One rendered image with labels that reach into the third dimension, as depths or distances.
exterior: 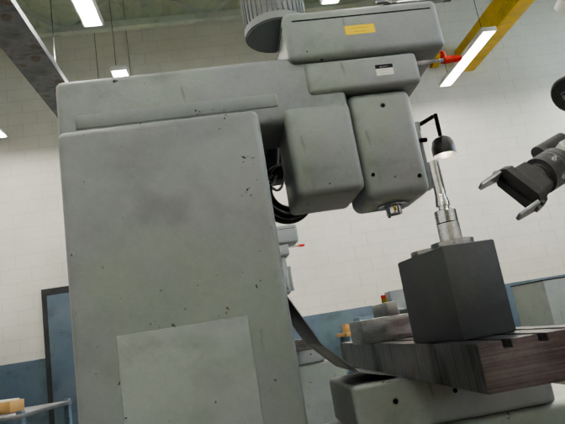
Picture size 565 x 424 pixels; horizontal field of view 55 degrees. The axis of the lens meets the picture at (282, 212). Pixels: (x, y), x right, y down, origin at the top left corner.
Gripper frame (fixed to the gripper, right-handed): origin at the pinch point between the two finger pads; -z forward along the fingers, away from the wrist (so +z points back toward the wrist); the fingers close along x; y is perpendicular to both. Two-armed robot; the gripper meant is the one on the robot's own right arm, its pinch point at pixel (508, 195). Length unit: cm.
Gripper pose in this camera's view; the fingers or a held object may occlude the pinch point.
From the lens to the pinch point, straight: 129.3
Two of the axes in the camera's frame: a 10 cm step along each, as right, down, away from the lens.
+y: 0.4, -6.5, -7.6
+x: -5.7, -6.4, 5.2
